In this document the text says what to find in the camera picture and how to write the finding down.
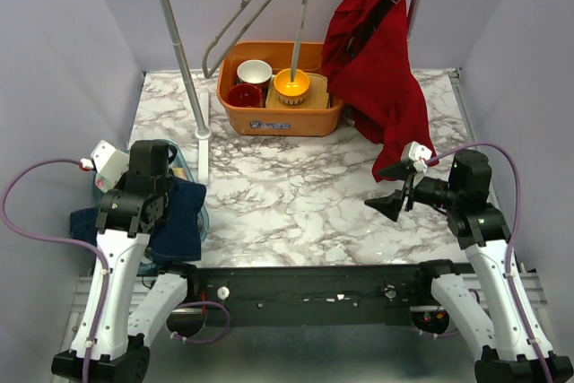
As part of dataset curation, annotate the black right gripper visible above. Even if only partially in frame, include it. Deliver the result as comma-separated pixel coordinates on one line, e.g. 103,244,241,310
364,157,462,221

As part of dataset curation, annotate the red skirt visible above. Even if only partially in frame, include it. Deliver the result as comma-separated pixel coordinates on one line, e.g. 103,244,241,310
321,0,433,182

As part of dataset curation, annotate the blue denim skirt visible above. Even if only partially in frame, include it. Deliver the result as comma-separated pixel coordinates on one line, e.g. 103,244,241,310
69,178,206,265

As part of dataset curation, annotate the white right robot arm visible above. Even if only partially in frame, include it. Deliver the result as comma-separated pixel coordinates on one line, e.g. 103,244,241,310
365,142,573,382

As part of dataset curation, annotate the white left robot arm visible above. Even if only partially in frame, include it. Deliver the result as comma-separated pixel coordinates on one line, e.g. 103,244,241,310
51,140,178,382

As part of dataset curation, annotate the grey hanger middle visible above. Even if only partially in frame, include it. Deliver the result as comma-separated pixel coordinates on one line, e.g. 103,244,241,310
290,0,309,83

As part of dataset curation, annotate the grey hanger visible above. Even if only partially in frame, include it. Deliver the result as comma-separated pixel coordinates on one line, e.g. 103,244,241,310
201,0,283,80
290,0,309,83

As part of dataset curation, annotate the grey hanger left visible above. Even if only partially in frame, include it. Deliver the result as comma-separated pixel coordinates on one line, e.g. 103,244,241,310
201,0,283,80

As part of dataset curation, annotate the beige square plate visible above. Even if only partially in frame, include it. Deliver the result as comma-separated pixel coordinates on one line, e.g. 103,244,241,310
265,69,330,109

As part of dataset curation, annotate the yellow bowl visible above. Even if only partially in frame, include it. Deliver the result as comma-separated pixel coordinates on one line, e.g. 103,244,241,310
274,68,310,106

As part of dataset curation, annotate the red cup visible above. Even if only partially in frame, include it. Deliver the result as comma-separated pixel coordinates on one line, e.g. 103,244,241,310
227,83,263,108

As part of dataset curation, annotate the clear blue plastic bin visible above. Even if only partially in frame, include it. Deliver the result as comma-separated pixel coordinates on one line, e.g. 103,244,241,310
93,140,209,276

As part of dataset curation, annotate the floral cloth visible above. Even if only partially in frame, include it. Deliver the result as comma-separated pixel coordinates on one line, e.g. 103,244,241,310
94,170,118,193

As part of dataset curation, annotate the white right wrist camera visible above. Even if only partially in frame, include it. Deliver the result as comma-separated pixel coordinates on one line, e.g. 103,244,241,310
400,141,432,173

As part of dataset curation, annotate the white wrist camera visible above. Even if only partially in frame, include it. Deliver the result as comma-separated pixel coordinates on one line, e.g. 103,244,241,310
91,140,129,184
400,141,432,173

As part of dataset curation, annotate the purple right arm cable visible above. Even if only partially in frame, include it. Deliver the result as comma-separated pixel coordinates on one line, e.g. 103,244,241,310
416,143,557,383

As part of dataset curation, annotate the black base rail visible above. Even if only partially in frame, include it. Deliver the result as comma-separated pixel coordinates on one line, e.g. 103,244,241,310
107,261,494,330

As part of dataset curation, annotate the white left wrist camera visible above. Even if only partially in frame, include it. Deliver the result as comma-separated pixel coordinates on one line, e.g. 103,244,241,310
91,140,129,184

